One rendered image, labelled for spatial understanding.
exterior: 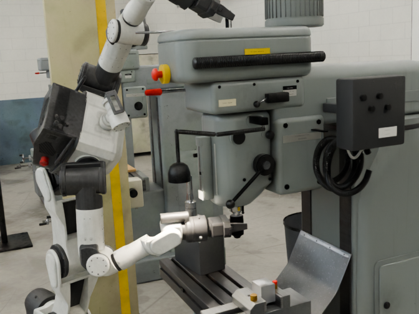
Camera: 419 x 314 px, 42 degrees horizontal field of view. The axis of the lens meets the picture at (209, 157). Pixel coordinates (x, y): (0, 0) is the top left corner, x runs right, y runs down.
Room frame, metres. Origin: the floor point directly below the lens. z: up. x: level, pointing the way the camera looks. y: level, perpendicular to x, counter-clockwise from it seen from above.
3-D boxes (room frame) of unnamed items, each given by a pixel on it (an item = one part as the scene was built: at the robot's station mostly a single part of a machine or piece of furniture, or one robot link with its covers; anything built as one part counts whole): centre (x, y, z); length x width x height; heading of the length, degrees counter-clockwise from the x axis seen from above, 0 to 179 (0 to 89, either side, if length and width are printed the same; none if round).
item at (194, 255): (2.18, 0.07, 1.04); 0.22 x 0.12 x 0.20; 31
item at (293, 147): (1.88, -0.26, 1.47); 0.24 x 0.19 x 0.26; 24
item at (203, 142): (1.75, 0.02, 1.45); 0.04 x 0.04 x 0.21; 24
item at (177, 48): (1.80, -0.10, 1.81); 0.47 x 0.26 x 0.16; 114
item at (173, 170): (1.69, 0.10, 1.45); 0.07 x 0.07 x 0.06
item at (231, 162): (1.80, -0.09, 1.47); 0.21 x 0.19 x 0.32; 24
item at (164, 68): (1.71, 0.13, 1.76); 0.06 x 0.02 x 0.06; 24
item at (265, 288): (1.64, -0.15, 1.05); 0.06 x 0.05 x 0.06; 25
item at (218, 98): (1.81, -0.12, 1.68); 0.34 x 0.24 x 0.10; 114
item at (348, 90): (1.61, -0.49, 1.62); 0.20 x 0.09 x 0.21; 114
